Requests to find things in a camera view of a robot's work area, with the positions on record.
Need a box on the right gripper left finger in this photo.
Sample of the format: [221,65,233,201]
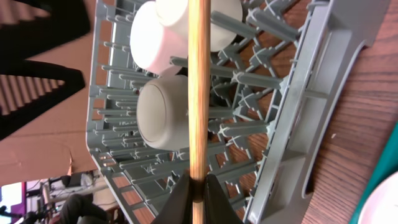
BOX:
[159,174,193,224]

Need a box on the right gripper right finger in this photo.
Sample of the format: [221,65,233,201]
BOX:
[203,174,243,224]

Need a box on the grey bowl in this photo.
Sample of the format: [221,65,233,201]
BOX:
[136,75,189,151]

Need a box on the small pink plate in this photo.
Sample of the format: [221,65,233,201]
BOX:
[129,1,188,77]

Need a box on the white cup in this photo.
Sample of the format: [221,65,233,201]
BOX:
[155,0,243,52]

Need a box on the wooden chopstick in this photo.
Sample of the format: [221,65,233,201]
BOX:
[188,0,211,224]

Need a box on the large white plate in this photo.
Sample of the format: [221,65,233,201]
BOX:
[358,172,398,224]

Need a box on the grey plastic dish rack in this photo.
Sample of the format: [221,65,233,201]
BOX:
[86,1,389,223]

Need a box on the teal plastic tray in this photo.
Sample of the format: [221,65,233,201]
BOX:
[349,123,398,224]

